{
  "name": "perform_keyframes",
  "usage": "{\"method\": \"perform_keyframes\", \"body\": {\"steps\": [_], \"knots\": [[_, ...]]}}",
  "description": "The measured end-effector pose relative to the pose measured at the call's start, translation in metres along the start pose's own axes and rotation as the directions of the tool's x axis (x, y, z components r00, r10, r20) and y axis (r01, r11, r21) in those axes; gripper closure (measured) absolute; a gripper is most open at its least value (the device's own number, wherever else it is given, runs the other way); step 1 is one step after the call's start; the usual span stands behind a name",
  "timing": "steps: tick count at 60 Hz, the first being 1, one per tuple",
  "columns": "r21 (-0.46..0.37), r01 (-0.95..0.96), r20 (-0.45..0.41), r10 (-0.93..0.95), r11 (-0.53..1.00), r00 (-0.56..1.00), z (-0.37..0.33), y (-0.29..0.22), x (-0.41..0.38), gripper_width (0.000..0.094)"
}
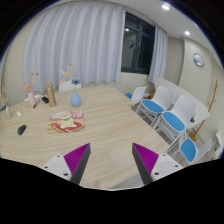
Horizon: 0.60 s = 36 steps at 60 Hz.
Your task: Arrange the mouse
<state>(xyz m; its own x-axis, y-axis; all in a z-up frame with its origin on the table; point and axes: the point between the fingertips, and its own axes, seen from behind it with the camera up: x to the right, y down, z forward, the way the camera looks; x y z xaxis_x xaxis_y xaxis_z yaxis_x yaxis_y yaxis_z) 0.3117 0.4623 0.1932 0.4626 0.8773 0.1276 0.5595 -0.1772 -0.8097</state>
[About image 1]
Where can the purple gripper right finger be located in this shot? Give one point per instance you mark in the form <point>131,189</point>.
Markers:
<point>153,166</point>

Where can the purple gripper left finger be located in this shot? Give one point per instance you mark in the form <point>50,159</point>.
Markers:
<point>70,166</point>

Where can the cartoon dog mouse pad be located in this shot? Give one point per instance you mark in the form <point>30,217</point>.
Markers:
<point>66,122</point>

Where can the black computer mouse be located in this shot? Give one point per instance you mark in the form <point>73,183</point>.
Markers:
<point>21,129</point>

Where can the white chair blue seat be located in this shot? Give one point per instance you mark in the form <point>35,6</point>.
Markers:
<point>153,108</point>
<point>173,123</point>
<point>137,95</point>
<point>188,153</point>

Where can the blue ceramic vase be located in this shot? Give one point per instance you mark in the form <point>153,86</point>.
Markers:
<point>75,98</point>

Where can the small black box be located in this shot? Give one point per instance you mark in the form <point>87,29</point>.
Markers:
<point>45,100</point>

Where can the white chair far right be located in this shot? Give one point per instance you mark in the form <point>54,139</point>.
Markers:
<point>219,146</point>

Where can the pink vase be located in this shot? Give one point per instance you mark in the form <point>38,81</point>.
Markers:
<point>31,98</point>

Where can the green glass vase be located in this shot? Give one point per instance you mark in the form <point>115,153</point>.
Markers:
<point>8,111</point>

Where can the white curtain right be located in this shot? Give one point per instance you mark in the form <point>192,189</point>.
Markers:
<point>158,63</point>

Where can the white curtain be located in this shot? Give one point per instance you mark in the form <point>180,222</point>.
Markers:
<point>158,63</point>
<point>84,39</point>

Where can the dark window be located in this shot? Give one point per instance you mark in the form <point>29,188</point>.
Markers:
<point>138,45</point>

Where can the white curtain left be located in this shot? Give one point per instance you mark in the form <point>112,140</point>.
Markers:
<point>84,39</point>

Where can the round wall clock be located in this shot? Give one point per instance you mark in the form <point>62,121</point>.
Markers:
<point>198,59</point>

